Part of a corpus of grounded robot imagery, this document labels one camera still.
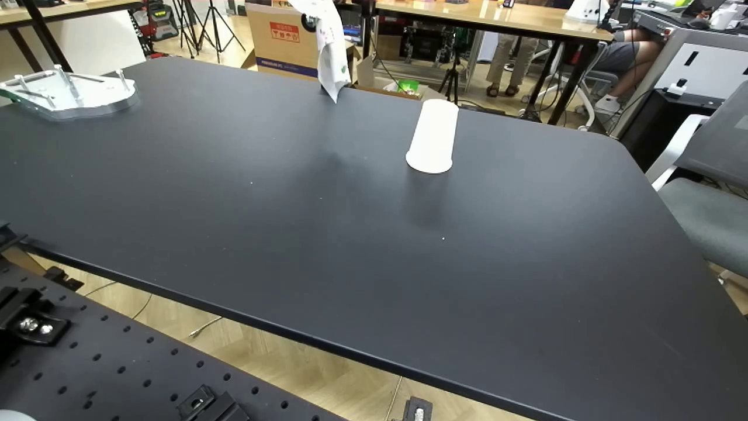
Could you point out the white cloth with green print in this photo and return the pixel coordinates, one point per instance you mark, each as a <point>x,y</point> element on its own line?
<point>330,54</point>

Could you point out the white cylinder container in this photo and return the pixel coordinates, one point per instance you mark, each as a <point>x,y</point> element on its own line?
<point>434,136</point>

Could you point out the small green object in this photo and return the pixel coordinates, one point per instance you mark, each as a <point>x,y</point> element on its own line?
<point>408,85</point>

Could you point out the small black tripod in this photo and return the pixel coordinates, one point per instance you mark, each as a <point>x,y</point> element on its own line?
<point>453,78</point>

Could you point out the standing person's legs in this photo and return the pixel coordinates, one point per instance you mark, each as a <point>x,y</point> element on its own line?
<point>507,67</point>

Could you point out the cardboard box with orange label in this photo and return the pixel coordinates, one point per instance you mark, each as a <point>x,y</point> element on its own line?
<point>281,35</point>

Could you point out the wooden table with black legs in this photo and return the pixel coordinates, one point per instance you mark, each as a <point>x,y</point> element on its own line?
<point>499,18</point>

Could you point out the seated person in shorts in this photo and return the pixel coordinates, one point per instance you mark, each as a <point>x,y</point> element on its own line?
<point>628,59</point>

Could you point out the black perforated mounting board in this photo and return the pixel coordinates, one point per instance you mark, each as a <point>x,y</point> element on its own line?
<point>108,366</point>

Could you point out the gray office chair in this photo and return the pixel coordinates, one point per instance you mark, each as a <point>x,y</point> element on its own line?
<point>714,203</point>

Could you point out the black office chair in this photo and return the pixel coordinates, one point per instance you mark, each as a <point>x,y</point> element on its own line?
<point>693,74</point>

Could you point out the black clamp with metal bolts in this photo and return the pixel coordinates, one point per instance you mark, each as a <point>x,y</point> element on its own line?
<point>28,321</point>

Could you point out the small metal bracket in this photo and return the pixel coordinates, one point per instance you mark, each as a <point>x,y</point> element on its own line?
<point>417,410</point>

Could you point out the black camera tripod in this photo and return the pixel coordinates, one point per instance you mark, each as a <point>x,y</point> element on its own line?
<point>215,25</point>

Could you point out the black mounting bracket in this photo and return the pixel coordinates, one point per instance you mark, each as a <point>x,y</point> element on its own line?
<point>211,405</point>

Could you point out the wooden desk with black frame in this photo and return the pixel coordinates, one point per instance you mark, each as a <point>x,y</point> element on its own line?
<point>48,11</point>

